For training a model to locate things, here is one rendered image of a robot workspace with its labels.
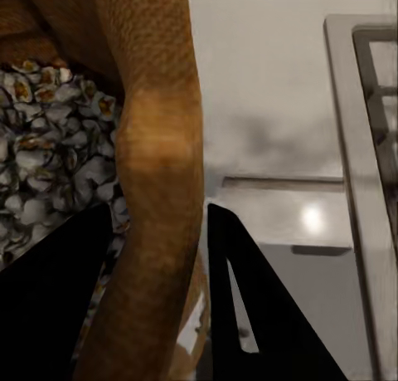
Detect popcorn bag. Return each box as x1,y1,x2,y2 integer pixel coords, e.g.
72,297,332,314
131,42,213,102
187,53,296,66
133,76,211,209
0,0,204,381

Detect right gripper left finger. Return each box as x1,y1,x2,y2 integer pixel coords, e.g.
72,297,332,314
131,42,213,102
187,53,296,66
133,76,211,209
0,204,114,381

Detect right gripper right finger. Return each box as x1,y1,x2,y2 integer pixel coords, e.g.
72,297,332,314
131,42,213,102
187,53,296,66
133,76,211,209
207,203,347,381

